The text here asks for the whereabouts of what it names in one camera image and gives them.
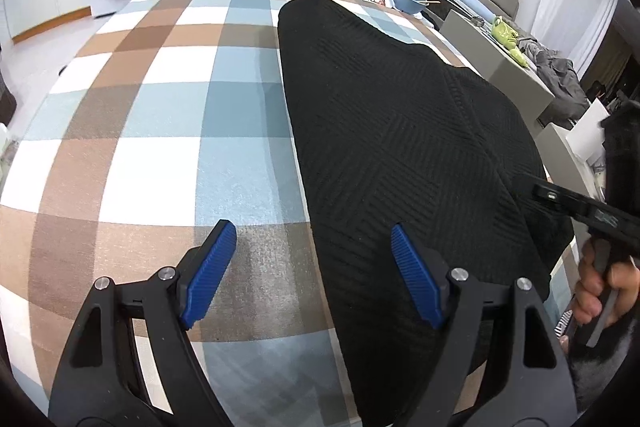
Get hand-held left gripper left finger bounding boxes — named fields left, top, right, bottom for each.
left=47, top=219, right=238, bottom=427

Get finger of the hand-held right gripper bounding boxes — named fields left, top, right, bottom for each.
left=512, top=173, right=595, bottom=222

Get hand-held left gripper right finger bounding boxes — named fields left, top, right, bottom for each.
left=390, top=223, right=576, bottom=427

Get black knit sweater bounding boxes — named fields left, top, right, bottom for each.
left=276, top=0, right=575, bottom=427

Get person's right forearm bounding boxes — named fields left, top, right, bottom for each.
left=570, top=302, right=640, bottom=413

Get person's right hand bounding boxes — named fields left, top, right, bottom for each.
left=572, top=237, right=640, bottom=325

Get white paper box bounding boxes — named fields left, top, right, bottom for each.
left=567, top=99, right=608, bottom=168

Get dark grey cloth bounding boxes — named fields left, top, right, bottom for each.
left=520, top=37, right=583, bottom=128

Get grey cardboard box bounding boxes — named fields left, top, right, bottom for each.
left=440, top=9, right=556, bottom=122

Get checked blanket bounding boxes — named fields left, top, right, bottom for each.
left=0, top=0, right=576, bottom=427

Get green toy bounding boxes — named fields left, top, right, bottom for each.
left=490, top=17, right=518, bottom=45

